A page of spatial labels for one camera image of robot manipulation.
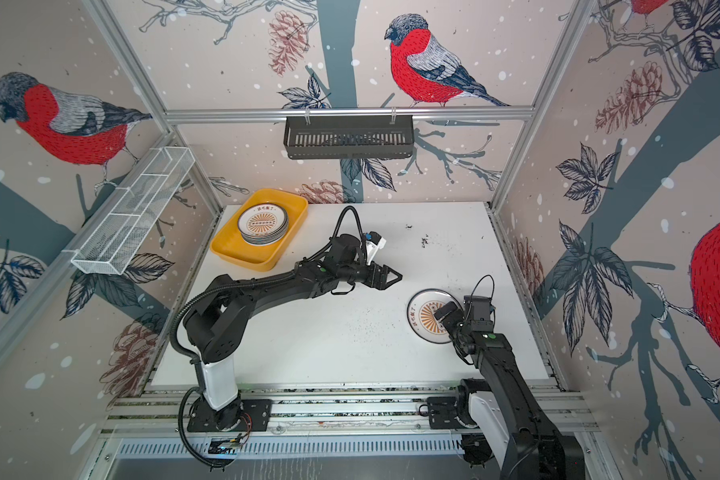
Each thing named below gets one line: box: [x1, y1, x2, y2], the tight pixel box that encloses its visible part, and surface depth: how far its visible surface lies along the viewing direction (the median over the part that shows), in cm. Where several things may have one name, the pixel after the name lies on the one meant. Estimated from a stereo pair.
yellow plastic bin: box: [210, 189, 309, 272], surface depth 110 cm
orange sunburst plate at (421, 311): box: [407, 288, 461, 344], surface depth 93 cm
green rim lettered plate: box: [241, 228, 289, 246], surface depth 109 cm
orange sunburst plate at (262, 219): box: [238, 203, 286, 236], surface depth 113 cm
